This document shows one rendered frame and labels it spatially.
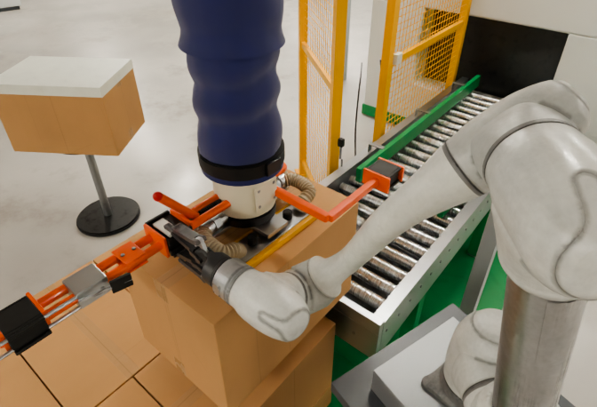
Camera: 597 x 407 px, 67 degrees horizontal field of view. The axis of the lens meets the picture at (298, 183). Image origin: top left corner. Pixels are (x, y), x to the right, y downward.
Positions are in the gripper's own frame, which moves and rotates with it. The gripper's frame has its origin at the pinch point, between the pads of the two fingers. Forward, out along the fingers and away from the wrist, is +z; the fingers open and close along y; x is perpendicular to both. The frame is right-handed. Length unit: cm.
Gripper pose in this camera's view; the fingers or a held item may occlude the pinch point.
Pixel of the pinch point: (167, 234)
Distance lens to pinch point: 114.0
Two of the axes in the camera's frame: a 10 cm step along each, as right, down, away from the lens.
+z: -7.7, -3.7, 5.2
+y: 0.1, 8.1, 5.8
